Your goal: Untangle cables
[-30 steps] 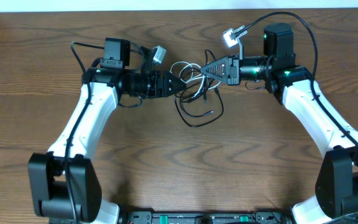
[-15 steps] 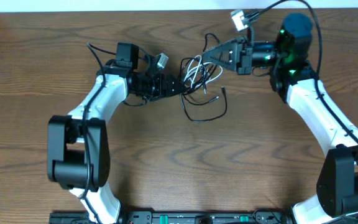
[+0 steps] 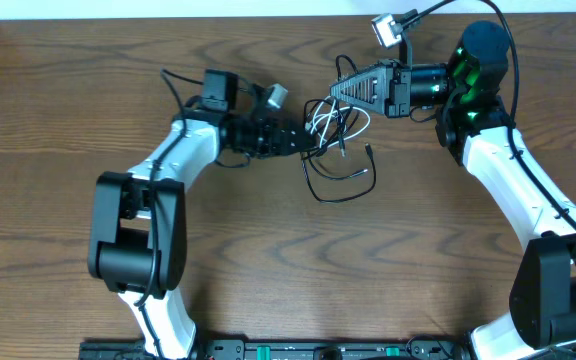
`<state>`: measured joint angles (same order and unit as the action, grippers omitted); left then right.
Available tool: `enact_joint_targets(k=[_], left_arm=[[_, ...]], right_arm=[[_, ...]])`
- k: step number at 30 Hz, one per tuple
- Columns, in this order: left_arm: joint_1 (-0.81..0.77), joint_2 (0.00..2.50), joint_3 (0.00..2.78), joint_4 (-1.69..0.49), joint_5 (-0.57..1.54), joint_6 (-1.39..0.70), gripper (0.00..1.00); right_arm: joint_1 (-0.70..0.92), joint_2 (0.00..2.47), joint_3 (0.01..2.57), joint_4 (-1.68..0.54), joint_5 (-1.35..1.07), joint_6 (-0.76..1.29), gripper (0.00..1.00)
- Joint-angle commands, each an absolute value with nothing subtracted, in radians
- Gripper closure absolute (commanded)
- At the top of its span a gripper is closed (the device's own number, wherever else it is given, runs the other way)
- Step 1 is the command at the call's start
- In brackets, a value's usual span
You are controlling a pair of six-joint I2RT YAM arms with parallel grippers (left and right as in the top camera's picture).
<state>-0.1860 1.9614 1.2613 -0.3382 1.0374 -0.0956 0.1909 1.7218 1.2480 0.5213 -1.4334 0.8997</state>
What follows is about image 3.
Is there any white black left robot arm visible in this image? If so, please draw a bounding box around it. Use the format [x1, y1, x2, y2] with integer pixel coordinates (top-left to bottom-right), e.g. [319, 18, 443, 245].
[87, 69, 314, 359]

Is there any white usb cable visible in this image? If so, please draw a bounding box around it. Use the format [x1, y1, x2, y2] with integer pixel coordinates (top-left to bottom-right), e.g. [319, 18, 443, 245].
[305, 97, 372, 147]

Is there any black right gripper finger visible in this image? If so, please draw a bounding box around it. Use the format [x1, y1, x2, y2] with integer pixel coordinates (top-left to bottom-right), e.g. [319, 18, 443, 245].
[334, 93, 393, 118]
[330, 59, 393, 95]

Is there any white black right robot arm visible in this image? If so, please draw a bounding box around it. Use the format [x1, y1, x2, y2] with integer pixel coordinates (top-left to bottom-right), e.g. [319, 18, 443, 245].
[330, 14, 576, 359]

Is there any black usb cable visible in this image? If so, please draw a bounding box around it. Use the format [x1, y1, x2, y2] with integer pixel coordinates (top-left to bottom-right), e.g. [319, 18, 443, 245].
[302, 97, 369, 182]
[300, 54, 378, 205]

